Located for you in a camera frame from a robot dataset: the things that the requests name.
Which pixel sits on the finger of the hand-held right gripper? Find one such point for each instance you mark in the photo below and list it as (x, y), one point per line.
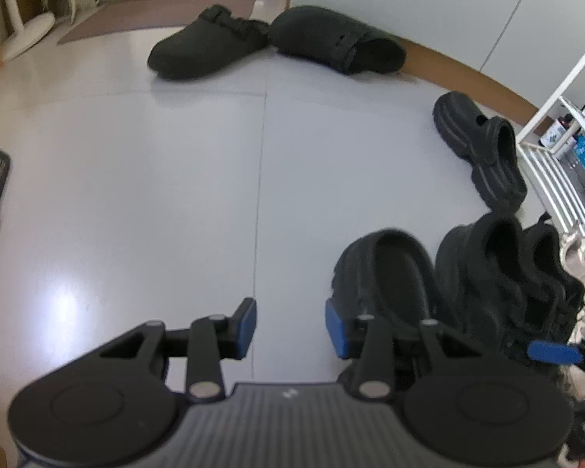
(555, 352)

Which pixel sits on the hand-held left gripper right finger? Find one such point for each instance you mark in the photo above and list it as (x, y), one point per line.
(336, 331)

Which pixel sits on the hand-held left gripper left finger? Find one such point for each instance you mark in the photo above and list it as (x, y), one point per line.
(246, 329)

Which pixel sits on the black lace-up sneaker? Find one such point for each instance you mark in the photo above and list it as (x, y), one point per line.
(468, 273)
(560, 302)

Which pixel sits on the black chunky rubber clog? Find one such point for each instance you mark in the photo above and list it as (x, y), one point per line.
(395, 273)
(460, 122)

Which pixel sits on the dark grey buckle clog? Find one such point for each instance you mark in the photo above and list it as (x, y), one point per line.
(317, 34)
(190, 53)

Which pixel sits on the dark brown labelled bottle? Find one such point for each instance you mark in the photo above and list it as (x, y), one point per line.
(555, 136)

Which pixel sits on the brown door mat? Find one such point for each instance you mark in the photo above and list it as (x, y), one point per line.
(141, 22)

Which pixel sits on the white fan stand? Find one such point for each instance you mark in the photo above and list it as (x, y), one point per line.
(29, 34)

